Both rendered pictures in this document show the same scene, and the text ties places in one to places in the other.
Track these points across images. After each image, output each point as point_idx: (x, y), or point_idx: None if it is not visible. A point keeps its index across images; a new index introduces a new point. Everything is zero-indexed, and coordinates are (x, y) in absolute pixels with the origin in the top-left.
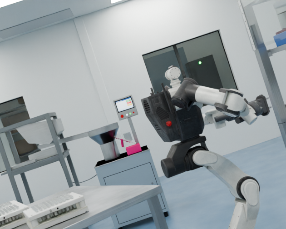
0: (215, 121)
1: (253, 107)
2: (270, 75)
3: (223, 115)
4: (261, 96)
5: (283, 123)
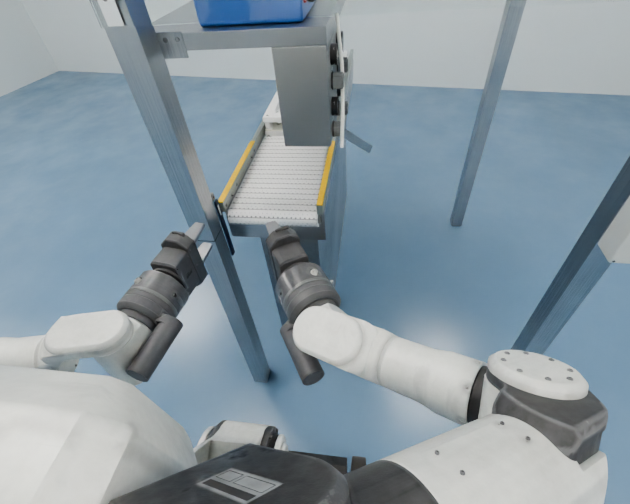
0: (134, 377)
1: (335, 300)
2: (179, 122)
3: (163, 340)
4: (292, 234)
5: (216, 239)
